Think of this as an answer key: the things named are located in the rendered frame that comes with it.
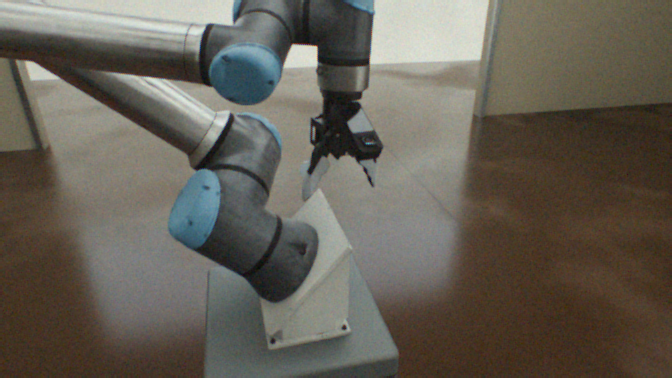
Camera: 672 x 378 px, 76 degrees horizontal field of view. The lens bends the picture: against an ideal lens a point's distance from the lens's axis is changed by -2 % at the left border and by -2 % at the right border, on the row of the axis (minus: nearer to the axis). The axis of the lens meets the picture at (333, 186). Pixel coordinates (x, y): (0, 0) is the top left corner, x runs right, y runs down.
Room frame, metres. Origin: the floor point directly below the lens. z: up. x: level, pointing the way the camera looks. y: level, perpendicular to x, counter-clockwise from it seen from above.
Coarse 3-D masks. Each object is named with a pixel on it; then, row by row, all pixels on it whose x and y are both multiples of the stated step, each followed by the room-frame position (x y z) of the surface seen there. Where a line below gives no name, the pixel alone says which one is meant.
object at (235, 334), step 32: (352, 256) 0.99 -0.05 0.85; (224, 288) 0.85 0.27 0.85; (352, 288) 0.85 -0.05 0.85; (224, 320) 0.74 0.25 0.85; (256, 320) 0.74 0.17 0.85; (352, 320) 0.74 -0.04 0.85; (224, 352) 0.65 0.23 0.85; (256, 352) 0.65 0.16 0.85; (288, 352) 0.65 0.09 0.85; (320, 352) 0.65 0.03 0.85; (352, 352) 0.65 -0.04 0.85; (384, 352) 0.65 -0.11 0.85
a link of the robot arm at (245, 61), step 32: (0, 0) 0.66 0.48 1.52; (0, 32) 0.63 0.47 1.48; (32, 32) 0.63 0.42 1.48; (64, 32) 0.62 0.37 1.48; (96, 32) 0.62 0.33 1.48; (128, 32) 0.62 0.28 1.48; (160, 32) 0.62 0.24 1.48; (192, 32) 0.62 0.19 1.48; (224, 32) 0.62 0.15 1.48; (256, 32) 0.62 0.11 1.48; (288, 32) 0.68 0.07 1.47; (64, 64) 0.64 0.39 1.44; (96, 64) 0.63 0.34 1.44; (128, 64) 0.62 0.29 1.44; (160, 64) 0.61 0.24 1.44; (192, 64) 0.60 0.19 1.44; (224, 64) 0.58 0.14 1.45; (256, 64) 0.58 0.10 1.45; (224, 96) 0.60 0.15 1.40; (256, 96) 0.60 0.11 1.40
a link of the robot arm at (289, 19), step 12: (240, 0) 0.73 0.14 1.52; (252, 0) 0.72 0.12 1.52; (264, 0) 0.70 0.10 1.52; (276, 0) 0.71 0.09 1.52; (288, 0) 0.72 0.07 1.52; (300, 0) 0.72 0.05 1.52; (240, 12) 0.72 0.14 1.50; (276, 12) 0.68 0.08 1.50; (288, 12) 0.71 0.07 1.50; (300, 12) 0.71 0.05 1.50; (288, 24) 0.69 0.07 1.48; (300, 24) 0.71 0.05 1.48; (300, 36) 0.72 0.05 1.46
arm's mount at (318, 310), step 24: (312, 216) 0.87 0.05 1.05; (336, 240) 0.74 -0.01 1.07; (336, 264) 0.69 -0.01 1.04; (312, 288) 0.68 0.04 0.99; (336, 288) 0.70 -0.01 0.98; (264, 312) 0.71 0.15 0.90; (288, 312) 0.67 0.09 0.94; (312, 312) 0.68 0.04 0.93; (336, 312) 0.70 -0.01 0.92; (288, 336) 0.67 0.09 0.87; (312, 336) 0.68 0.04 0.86; (336, 336) 0.69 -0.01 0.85
